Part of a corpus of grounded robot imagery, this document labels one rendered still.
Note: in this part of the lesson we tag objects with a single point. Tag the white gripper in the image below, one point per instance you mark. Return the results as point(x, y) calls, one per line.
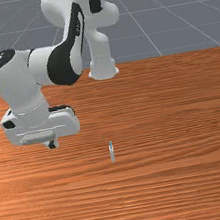
point(40, 127)

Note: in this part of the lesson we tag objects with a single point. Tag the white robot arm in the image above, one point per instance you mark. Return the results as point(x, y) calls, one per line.
point(19, 80)

